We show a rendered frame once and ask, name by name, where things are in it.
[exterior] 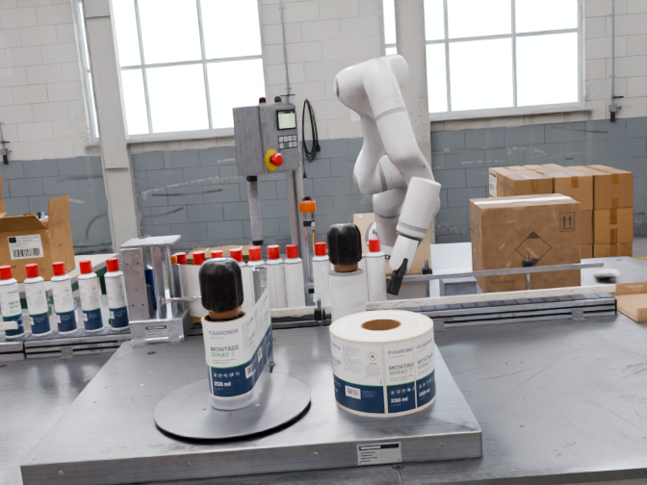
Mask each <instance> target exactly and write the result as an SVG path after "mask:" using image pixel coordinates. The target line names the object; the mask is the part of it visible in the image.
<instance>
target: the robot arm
mask: <svg viewBox="0 0 647 485"><path fill-rule="evenodd" d="M408 74H409V69H408V64H407V62H406V60H405V59H404V58H403V57H402V56H401V55H399V54H390V55H386V56H383V57H379V58H376V59H373V60H369V61H366V62H364V63H360V64H355V65H352V66H349V67H347V68H344V69H343V70H341V71H340V72H339V73H338V74H337V76H336V78H335V80H334V90H335V94H336V95H337V97H338V99H339V100H340V101H341V102H342V103H343V104H344V105H345V106H346V107H348V108H349V109H351V110H353V111H355V112H356V113H358V114H359V116H360V119H361V124H362V130H363V137H364V143H363V147H362V150H361V152H360V154H359V157H358V159H357V161H356V164H355V167H354V172H353V182H354V185H355V187H356V189H357V190H358V191H359V192H360V193H362V194H364V195H372V196H373V207H374V214H375V223H374V224H373V226H372V227H371V229H370V232H369V239H372V238H379V239H380V248H381V250H380V251H381V252H383V253H384V255H390V256H391V258H390V261H389V266H390V268H391V269H392V271H393V272H392V276H391V278H392V279H391V278H390V281H389V284H388V288H387V293H388V294H393V295H398V294H399V291H400V287H401V281H402V279H403V277H404V274H407V273H409V271H410V269H411V266H412V263H413V259H414V256H415V252H416V249H417V245H418V242H422V241H423V239H422V238H425V237H426V234H427V229H428V226H429V223H430V220H431V217H433V216H435V215H436V214H437V213H438V212H439V209H440V197H439V192H440V189H441V185H440V184H439V183H437V182H435V181H434V178H433V175H432V172H431V170H430V167H429V165H428V163H427V160H426V159H425V157H424V156H423V154H422V153H421V151H420V149H419V147H418V145H417V142H416V140H415V136H414V133H413V130H412V126H411V123H410V120H409V117H408V114H407V111H406V108H405V105H404V102H403V99H402V96H401V91H400V87H402V86H403V85H404V84H405V83H406V81H407V79H408ZM385 153H386V154H387V155H384V154H385ZM383 155H384V156H383Z"/></svg>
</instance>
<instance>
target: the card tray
mask: <svg viewBox="0 0 647 485"><path fill-rule="evenodd" d="M614 285H616V287H615V292H611V293H609V294H611V295H613V296H615V298H616V299H617V310H618V311H619V312H621V313H622V314H624V315H625V316H627V317H629V318H630V319H632V320H634V321H635V322H647V281H644V282H631V283H618V284H614Z"/></svg>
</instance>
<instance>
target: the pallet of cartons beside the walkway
mask: <svg viewBox="0 0 647 485"><path fill-rule="evenodd" d="M489 193H490V196H489V197H505V196H520V195H535V194H550V193H560V194H562V195H565V196H569V197H571V198H572V199H574V200H577V201H579V202H581V259H594V258H607V257H620V256H630V257H633V242H634V208H633V202H634V173H633V172H629V171H625V170H621V169H616V168H613V167H609V166H601V165H596V166H568V167H562V166H558V165H555V164H548V165H534V166H504V167H491V168H489Z"/></svg>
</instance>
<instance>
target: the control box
mask: <svg viewBox="0 0 647 485"><path fill-rule="evenodd" d="M291 109H295V117H296V128H297V129H290V130H280V131H278V129H277V117H276V110H291ZM232 116H233V126H234V137H235V146H236V157H237V167H238V175H240V176H253V175H268V174H274V173H279V172H284V171H290V170H296V169H298V168H299V167H300V162H299V151H298V147H297V148H290V149H282V150H279V148H278V136H284V135H293V134H297V136H298V127H297V114H296V105H293V104H292V103H287V104H264V105H249V106H239V107H233V108H232ZM276 152H279V153H281V155H282V157H283V163H282V165H281V166H274V165H273V164H272V163H271V162H270V157H271V156H272V155H273V154H274V153H276Z"/></svg>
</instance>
